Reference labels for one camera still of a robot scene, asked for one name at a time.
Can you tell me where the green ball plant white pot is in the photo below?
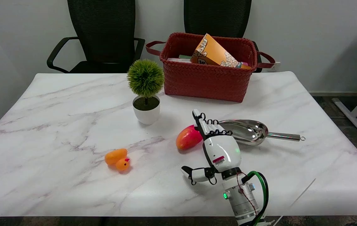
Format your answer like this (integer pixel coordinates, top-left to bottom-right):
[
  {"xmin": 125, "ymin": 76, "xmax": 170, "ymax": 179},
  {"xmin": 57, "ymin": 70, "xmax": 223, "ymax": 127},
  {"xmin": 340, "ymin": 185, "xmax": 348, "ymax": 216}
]
[{"xmin": 127, "ymin": 59, "xmax": 165, "ymax": 125}]

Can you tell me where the black mesh office chair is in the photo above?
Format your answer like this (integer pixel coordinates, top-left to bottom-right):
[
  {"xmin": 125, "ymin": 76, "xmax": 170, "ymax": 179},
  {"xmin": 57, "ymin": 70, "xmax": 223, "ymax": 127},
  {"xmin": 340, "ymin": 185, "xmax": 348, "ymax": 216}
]
[{"xmin": 184, "ymin": 0, "xmax": 262, "ymax": 73}]

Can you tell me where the red woven basket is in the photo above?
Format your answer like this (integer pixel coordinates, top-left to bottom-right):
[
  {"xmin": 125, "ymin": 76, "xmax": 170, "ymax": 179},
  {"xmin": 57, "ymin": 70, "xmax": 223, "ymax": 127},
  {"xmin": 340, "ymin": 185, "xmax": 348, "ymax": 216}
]
[{"xmin": 146, "ymin": 32, "xmax": 276, "ymax": 103}]

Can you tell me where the thin white cable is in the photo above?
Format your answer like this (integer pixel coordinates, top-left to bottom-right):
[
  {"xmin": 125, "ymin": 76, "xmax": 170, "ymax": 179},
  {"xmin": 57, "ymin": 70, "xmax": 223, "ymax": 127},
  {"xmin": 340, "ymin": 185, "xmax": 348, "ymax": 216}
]
[{"xmin": 273, "ymin": 178, "xmax": 316, "ymax": 226}]

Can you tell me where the orange rubber duck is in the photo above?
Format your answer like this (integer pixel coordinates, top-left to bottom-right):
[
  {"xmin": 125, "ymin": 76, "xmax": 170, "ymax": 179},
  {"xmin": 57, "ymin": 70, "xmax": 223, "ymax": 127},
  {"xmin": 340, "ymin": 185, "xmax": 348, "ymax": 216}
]
[{"xmin": 105, "ymin": 148, "xmax": 131, "ymax": 172}]

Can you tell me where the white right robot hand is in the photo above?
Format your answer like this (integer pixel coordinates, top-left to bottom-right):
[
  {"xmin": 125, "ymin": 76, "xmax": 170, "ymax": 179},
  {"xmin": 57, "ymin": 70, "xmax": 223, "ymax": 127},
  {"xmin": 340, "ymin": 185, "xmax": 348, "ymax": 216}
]
[{"xmin": 181, "ymin": 109, "xmax": 242, "ymax": 186}]

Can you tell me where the orange popcorn box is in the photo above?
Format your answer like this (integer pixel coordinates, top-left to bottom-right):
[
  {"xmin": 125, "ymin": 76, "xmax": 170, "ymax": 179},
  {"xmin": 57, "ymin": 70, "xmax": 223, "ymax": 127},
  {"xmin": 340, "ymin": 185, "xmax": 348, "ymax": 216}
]
[{"xmin": 190, "ymin": 34, "xmax": 252, "ymax": 69}]

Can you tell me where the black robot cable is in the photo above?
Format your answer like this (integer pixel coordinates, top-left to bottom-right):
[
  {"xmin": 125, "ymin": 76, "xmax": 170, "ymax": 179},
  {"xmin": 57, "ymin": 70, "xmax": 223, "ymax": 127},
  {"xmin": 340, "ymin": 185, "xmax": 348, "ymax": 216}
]
[{"xmin": 241, "ymin": 172, "xmax": 269, "ymax": 226}]

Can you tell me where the black office chair with armrests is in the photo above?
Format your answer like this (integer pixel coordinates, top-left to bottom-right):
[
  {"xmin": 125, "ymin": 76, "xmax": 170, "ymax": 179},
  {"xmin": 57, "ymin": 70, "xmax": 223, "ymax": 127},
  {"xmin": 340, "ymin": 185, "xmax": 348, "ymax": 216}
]
[{"xmin": 47, "ymin": 0, "xmax": 146, "ymax": 73}]

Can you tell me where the shiny metal scoop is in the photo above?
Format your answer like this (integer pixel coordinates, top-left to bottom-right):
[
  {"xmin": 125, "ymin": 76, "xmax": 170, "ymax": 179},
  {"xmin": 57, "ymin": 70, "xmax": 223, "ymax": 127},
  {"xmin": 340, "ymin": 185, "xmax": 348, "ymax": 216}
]
[{"xmin": 218, "ymin": 119, "xmax": 305, "ymax": 146}]

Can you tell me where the white desk leg frame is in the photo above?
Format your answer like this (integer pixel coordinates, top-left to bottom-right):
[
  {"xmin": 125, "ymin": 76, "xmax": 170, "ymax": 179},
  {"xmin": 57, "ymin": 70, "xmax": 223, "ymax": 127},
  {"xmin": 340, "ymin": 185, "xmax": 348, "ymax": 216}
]
[{"xmin": 332, "ymin": 82, "xmax": 357, "ymax": 141}]

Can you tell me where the red orange toy mango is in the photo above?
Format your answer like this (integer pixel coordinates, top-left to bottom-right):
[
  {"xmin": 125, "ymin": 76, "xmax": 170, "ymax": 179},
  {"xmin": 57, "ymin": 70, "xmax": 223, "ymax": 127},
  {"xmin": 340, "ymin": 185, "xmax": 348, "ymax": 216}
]
[{"xmin": 176, "ymin": 125, "xmax": 203, "ymax": 150}]

